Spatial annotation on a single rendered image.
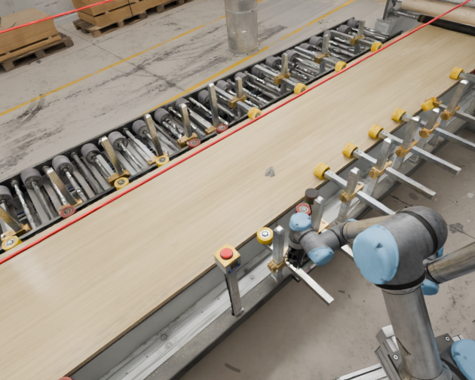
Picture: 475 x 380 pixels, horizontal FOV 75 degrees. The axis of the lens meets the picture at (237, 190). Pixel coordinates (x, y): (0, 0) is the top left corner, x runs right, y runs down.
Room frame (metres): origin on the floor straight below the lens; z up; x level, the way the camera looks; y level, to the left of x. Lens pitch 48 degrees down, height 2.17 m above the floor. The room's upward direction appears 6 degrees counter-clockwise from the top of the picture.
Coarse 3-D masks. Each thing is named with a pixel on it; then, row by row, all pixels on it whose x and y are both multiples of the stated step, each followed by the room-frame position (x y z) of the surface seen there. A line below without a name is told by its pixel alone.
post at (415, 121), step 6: (414, 120) 1.28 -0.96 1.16; (420, 120) 1.27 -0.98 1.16; (414, 126) 1.27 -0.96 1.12; (408, 132) 1.28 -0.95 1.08; (414, 132) 1.26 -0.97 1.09; (408, 138) 1.27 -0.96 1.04; (402, 144) 1.29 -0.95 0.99; (408, 144) 1.26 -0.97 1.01; (396, 162) 1.28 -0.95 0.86; (402, 162) 1.27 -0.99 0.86; (396, 168) 1.27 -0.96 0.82
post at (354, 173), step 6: (354, 168) 1.00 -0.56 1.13; (354, 174) 0.98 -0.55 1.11; (348, 180) 1.00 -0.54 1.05; (354, 180) 0.97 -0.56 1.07; (348, 186) 0.99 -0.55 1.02; (354, 186) 0.99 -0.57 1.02; (348, 192) 0.98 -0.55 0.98; (342, 204) 0.99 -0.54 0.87; (348, 204) 0.98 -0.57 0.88; (342, 210) 0.99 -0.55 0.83; (342, 216) 0.98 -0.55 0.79
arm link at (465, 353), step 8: (456, 344) 0.20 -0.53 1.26; (464, 344) 0.20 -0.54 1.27; (472, 344) 0.20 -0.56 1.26; (440, 352) 0.21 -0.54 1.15; (448, 352) 0.19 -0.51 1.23; (456, 352) 0.18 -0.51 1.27; (464, 352) 0.18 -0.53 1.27; (472, 352) 0.18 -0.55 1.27; (448, 360) 0.17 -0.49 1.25; (456, 360) 0.16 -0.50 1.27; (464, 360) 0.16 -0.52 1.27; (472, 360) 0.16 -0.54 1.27; (456, 368) 0.15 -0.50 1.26; (464, 368) 0.14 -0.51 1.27; (472, 368) 0.14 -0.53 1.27; (464, 376) 0.13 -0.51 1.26; (472, 376) 0.13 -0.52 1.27
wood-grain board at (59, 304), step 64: (384, 64) 2.37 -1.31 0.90; (448, 64) 2.26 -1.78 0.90; (256, 128) 1.69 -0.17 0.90; (320, 128) 1.62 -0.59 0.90; (384, 128) 1.55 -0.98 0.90; (192, 192) 1.17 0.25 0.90; (256, 192) 1.12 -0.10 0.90; (0, 256) 0.88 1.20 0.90; (64, 256) 0.84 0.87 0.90; (128, 256) 0.80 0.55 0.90; (192, 256) 0.76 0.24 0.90; (0, 320) 0.55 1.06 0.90; (64, 320) 0.52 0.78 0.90; (128, 320) 0.49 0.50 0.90
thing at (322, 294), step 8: (272, 248) 0.79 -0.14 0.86; (296, 272) 0.65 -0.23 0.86; (304, 272) 0.64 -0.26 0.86; (304, 280) 0.61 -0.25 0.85; (312, 280) 0.60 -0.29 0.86; (312, 288) 0.57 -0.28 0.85; (320, 288) 0.56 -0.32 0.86; (320, 296) 0.53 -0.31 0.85; (328, 296) 0.52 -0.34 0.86; (328, 304) 0.50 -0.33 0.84
